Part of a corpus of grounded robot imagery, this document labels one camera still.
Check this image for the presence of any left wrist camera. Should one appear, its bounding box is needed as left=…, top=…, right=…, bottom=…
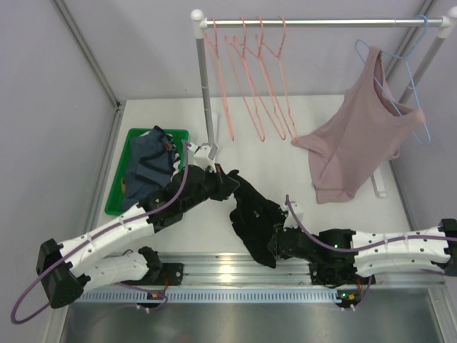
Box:
left=187, top=143, right=219, bottom=172

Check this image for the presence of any pink wire hanger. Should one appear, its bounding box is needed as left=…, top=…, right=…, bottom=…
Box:
left=205, top=25, right=235, bottom=141
left=240, top=16, right=286, bottom=140
left=224, top=16, right=266, bottom=142
left=262, top=14, right=299, bottom=140

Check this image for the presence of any silver white clothes rack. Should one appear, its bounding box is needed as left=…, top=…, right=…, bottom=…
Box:
left=190, top=9, right=457, bottom=198

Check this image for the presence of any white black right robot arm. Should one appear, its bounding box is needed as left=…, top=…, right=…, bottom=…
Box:
left=268, top=219, right=456, bottom=287

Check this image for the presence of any aluminium mounting rail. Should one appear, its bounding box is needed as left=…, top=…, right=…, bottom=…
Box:
left=106, top=252, right=443, bottom=287

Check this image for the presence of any blue grey garment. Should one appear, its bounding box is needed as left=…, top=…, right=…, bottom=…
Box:
left=120, top=126, right=181, bottom=212

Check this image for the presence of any blue wire hanger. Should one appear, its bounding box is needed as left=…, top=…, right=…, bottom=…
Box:
left=354, top=14, right=432, bottom=146

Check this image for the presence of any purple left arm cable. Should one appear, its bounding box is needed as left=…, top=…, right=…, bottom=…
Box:
left=9, top=139, right=192, bottom=325

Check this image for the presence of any green plastic bin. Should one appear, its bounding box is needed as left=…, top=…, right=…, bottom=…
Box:
left=104, top=128, right=189, bottom=216

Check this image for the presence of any white slotted cable duct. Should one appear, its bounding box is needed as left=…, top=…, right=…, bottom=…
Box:
left=77, top=289, right=361, bottom=304

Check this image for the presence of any black tank top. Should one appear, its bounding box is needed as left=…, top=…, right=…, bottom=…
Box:
left=228, top=170, right=285, bottom=269

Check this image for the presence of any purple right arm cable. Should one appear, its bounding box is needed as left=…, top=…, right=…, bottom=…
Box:
left=284, top=194, right=457, bottom=312

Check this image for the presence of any pink tank top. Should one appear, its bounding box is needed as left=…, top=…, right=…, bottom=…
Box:
left=292, top=46, right=426, bottom=204

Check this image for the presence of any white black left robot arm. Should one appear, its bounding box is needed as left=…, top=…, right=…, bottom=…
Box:
left=36, top=164, right=240, bottom=309

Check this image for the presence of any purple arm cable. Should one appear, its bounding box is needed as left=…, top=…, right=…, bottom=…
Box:
left=284, top=194, right=457, bottom=312
left=9, top=139, right=192, bottom=325

